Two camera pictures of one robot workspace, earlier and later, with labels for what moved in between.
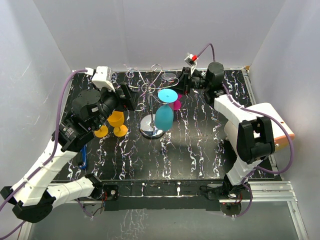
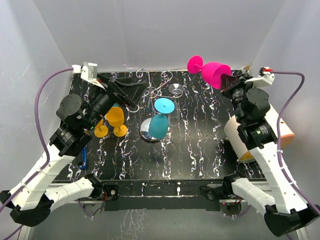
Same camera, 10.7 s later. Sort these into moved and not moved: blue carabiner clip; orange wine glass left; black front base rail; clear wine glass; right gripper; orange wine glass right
Moved: right gripper; clear wine glass
Not moved: orange wine glass right; orange wine glass left; blue carabiner clip; black front base rail
